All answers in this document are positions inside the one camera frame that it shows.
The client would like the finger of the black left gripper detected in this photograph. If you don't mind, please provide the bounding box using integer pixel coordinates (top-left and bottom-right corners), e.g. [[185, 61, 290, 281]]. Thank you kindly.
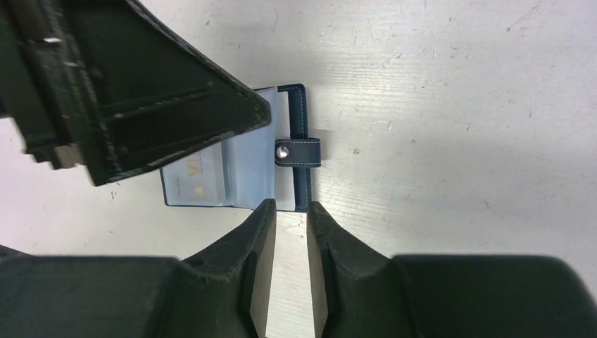
[[1, 1, 272, 186]]

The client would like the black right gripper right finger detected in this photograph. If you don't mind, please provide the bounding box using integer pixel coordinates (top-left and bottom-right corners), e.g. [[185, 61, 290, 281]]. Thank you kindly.
[[307, 202, 596, 337]]

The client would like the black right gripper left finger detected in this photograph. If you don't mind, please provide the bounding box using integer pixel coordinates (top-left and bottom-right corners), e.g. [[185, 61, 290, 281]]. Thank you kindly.
[[1, 199, 276, 337]]

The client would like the navy blue card holder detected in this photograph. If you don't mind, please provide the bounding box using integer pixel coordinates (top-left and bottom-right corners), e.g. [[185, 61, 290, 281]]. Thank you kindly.
[[160, 84, 322, 212]]

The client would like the white credit card in holder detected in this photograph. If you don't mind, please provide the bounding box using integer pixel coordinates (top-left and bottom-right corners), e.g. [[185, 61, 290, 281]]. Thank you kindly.
[[161, 143, 226, 206]]

